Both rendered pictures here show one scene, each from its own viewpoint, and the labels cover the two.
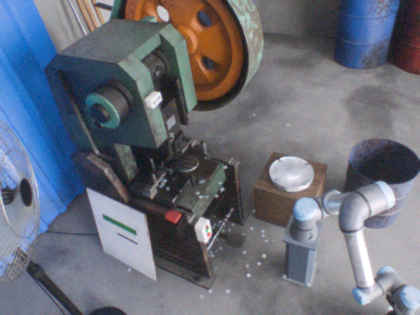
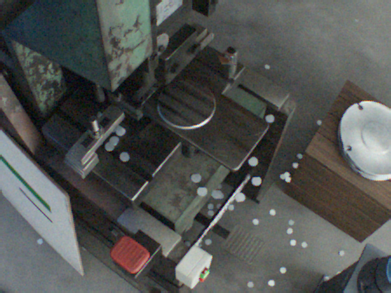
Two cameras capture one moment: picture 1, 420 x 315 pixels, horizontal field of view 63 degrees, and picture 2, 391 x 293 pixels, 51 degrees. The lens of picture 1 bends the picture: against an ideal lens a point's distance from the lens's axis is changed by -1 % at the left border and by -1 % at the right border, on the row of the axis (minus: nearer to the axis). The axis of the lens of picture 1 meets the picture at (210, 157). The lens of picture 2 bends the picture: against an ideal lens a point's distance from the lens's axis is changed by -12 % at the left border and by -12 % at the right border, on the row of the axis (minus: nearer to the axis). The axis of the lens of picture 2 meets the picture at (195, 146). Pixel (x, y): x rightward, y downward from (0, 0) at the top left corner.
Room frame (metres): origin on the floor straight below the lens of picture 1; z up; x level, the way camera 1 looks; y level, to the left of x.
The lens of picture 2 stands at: (0.89, 0.13, 1.62)
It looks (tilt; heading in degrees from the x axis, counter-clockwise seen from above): 62 degrees down; 358
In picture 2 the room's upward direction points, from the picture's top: 4 degrees clockwise
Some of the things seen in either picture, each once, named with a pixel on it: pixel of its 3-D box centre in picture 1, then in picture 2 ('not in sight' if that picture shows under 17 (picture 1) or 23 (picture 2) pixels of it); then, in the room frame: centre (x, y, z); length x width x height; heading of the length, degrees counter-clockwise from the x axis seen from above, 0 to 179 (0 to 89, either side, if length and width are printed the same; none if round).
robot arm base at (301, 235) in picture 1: (304, 226); (386, 278); (1.07, -0.43, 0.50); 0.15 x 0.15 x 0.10
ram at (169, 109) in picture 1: (165, 124); (150, 6); (1.48, 0.20, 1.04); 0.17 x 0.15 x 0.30; 55
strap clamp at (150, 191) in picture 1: (154, 181); (93, 133); (1.36, 0.33, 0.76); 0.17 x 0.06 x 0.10; 145
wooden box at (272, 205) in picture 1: (290, 192); (357, 164); (1.58, -0.52, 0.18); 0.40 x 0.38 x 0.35; 55
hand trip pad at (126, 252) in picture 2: (174, 219); (131, 257); (1.10, 0.24, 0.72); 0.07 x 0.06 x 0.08; 55
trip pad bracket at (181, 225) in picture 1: (179, 228); (140, 262); (1.12, 0.23, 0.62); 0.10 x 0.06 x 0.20; 145
